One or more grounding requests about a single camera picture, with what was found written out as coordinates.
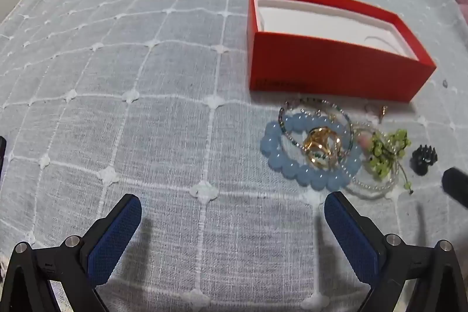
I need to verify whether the white pearl bracelet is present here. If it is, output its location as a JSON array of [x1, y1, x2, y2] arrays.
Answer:
[[344, 122, 399, 196]]

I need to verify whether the grey checked blanket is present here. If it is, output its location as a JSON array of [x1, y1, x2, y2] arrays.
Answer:
[[0, 0, 468, 312]]

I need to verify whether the green bead bracelet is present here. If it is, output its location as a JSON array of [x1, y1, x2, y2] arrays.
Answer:
[[367, 129, 414, 194]]

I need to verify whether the blue bead bracelet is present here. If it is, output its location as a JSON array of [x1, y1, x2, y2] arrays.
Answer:
[[260, 113, 362, 192]]

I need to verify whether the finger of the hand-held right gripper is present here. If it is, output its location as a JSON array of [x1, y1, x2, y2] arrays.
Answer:
[[442, 168, 468, 209]]

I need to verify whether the thin dark seed bead bracelet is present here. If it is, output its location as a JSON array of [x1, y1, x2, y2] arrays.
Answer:
[[278, 98, 355, 161]]

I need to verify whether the black hair claw clip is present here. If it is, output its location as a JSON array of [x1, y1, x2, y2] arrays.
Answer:
[[412, 144, 438, 177]]

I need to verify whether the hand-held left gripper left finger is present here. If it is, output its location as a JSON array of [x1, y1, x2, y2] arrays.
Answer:
[[0, 193, 142, 312]]

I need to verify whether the gold ring with green stone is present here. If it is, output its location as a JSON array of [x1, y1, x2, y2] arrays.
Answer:
[[302, 127, 345, 166]]

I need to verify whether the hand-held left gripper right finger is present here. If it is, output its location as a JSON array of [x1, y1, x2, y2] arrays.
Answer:
[[324, 192, 468, 312]]

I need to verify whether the red cardboard box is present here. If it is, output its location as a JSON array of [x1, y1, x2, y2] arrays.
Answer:
[[249, 0, 437, 103]]

